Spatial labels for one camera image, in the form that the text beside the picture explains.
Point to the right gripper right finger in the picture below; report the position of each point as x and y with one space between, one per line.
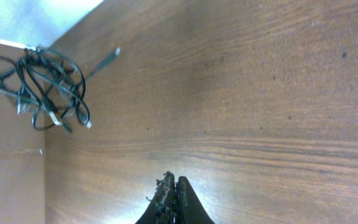
189 209

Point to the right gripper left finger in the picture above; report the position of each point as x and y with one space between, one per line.
161 207

